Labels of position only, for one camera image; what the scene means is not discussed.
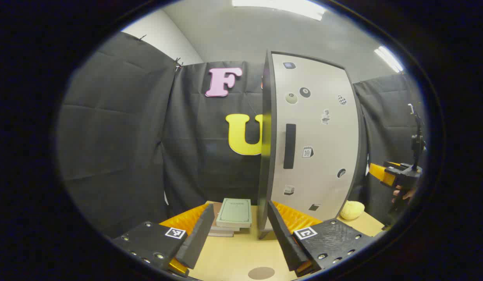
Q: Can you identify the yellow plush toy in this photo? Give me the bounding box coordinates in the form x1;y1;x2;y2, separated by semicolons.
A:
340;200;365;221

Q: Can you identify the green book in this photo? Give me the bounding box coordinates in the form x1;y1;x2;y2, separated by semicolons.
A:
216;198;252;229

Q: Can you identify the black door handle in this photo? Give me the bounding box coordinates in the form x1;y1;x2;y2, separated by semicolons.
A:
284;124;297;169

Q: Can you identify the brown book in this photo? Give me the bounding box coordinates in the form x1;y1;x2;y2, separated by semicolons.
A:
210;202;242;233

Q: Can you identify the black backdrop cloth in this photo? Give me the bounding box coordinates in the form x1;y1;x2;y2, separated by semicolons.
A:
56;31;425;238

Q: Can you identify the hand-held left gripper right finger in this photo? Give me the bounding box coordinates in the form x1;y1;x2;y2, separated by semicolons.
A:
267;200;376;277

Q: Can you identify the dark grey cabinet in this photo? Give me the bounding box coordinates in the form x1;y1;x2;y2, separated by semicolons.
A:
257;49;369;239

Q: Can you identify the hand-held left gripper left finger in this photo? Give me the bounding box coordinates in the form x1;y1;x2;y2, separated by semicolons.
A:
111;203;215;278

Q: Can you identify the brown round coaster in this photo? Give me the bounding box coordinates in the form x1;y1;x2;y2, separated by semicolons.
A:
248;267;275;280

